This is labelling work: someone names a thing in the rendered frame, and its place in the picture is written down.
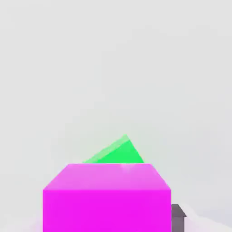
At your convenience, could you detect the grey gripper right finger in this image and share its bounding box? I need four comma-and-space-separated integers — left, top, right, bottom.
171, 203, 232, 232

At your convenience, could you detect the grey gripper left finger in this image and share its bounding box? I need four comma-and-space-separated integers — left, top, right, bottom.
0, 211, 44, 232

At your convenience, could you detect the small magenta cube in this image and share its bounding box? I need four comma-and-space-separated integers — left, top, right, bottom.
42, 163, 172, 232

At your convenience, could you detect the small green cube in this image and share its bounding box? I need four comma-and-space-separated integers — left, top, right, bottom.
82, 134, 145, 164

